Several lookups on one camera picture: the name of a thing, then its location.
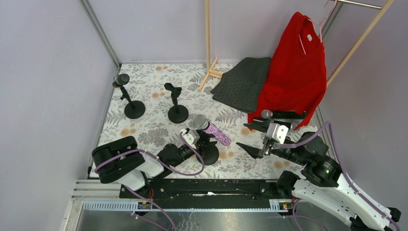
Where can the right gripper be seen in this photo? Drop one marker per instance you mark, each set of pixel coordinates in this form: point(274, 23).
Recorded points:
point(264, 140)

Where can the black mic stand front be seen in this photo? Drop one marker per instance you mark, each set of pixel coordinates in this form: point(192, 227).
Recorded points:
point(134, 109)

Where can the black mic stand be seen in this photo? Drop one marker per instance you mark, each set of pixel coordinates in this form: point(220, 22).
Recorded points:
point(209, 158)
point(177, 113)
point(134, 109)

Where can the floral table mat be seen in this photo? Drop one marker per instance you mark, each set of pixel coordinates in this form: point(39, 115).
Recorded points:
point(154, 130)

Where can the pink clothes hanger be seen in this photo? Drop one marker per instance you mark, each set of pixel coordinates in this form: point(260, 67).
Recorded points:
point(320, 25)

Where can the black mic stand back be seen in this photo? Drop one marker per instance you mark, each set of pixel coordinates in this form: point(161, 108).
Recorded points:
point(209, 158)

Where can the red t-shirt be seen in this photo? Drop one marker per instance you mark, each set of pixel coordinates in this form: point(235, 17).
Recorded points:
point(296, 78)

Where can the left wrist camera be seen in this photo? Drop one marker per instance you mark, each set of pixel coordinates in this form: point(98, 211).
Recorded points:
point(189, 136)

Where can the wooden clothes rack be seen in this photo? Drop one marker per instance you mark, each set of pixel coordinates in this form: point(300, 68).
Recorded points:
point(211, 63)

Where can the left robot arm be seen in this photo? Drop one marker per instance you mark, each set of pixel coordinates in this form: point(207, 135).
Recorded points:
point(123, 162)

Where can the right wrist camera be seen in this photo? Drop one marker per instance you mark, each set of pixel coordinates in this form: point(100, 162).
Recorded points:
point(277, 132)

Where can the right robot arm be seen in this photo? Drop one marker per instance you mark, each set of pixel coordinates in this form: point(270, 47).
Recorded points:
point(323, 181)

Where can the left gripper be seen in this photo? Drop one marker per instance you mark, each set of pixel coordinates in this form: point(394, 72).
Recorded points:
point(202, 140)

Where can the purple glitter microphone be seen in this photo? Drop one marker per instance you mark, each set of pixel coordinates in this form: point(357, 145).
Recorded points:
point(201, 122)

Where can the silver head black microphone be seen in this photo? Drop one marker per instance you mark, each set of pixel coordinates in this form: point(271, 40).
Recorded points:
point(268, 114)

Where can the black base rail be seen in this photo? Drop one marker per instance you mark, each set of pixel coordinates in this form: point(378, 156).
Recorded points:
point(213, 194)

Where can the grey dotted cloth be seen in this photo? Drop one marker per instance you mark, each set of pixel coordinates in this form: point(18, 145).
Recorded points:
point(240, 87)

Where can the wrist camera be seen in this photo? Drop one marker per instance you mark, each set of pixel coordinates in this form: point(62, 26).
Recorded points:
point(189, 136)
point(277, 132)

